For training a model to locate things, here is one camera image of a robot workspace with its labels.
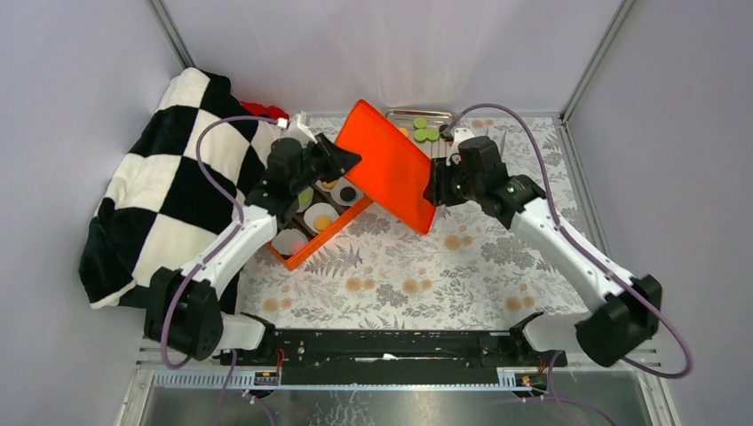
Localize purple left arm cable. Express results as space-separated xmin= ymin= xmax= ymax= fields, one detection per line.
xmin=160 ymin=115 xmax=289 ymax=426

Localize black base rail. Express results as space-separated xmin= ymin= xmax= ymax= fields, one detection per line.
xmin=236 ymin=328 xmax=567 ymax=386

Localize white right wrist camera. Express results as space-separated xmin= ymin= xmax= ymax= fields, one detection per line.
xmin=446 ymin=127 xmax=476 ymax=166

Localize red cloth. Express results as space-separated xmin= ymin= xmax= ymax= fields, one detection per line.
xmin=241 ymin=101 xmax=289 ymax=121

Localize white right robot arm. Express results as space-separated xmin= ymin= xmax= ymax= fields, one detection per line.
xmin=424 ymin=137 xmax=662 ymax=367

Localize black white checkered blanket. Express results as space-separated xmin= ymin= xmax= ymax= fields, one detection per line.
xmin=78 ymin=67 xmax=281 ymax=309

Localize stainless steel tray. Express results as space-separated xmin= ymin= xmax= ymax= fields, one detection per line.
xmin=384 ymin=109 xmax=454 ymax=145

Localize orange tin lid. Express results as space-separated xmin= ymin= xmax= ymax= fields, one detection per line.
xmin=335 ymin=99 xmax=436 ymax=235

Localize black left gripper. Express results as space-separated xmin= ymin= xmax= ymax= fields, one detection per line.
xmin=289 ymin=132 xmax=361 ymax=196

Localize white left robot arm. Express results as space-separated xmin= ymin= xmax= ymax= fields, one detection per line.
xmin=145 ymin=134 xmax=362 ymax=365

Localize steel tongs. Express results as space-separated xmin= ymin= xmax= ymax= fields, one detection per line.
xmin=498 ymin=130 xmax=508 ymax=155

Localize pink cookie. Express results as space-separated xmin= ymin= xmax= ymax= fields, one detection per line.
xmin=289 ymin=241 xmax=307 ymax=255

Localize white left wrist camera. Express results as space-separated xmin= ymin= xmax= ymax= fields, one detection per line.
xmin=276 ymin=111 xmax=316 ymax=147

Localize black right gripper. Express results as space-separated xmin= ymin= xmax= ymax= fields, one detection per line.
xmin=423 ymin=155 xmax=484 ymax=207

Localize orange cookie tin box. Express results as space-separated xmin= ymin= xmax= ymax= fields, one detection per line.
xmin=267 ymin=181 xmax=372 ymax=271

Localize floral patterned tablecloth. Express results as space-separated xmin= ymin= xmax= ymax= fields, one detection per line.
xmin=234 ymin=115 xmax=613 ymax=332

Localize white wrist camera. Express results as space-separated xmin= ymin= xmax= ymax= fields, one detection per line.
xmin=446 ymin=127 xmax=476 ymax=166
xmin=276 ymin=111 xmax=316 ymax=147

